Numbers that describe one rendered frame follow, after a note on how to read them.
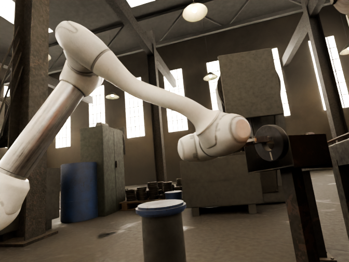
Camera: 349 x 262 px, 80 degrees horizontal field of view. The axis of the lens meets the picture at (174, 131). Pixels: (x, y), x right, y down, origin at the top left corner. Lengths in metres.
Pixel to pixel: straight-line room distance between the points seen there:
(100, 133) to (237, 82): 2.38
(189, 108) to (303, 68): 11.39
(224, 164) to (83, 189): 2.16
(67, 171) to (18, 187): 2.82
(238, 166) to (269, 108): 0.97
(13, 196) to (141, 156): 10.79
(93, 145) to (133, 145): 8.03
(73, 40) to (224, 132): 0.56
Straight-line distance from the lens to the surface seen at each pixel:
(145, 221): 1.35
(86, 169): 3.63
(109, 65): 0.76
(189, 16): 6.03
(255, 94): 3.31
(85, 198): 3.64
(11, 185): 0.87
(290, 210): 1.04
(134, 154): 11.72
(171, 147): 10.99
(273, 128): 0.94
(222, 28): 9.65
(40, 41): 3.56
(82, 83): 0.90
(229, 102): 3.21
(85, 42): 0.79
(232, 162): 2.89
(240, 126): 0.58
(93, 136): 3.87
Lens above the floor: 0.63
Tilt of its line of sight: 10 degrees up
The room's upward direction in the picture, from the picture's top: 5 degrees counter-clockwise
